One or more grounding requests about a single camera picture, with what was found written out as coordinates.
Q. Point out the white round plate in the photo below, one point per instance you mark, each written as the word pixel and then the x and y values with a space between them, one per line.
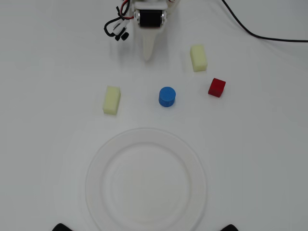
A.
pixel 146 180

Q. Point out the red cube block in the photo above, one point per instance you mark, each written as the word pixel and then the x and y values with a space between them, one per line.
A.
pixel 216 87

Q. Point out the blue ribbed cylinder block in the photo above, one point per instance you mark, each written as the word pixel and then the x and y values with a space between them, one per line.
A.
pixel 167 96

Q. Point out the black rounded stand foot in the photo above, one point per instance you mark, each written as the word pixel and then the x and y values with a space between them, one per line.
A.
pixel 61 228
pixel 231 228

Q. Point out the pale yellow rectangular block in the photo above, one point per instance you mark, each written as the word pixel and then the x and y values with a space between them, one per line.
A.
pixel 198 57
pixel 111 99

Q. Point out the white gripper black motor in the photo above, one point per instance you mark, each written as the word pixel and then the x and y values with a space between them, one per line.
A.
pixel 149 19

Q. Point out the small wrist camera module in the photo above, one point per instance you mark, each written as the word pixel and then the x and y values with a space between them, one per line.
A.
pixel 121 36

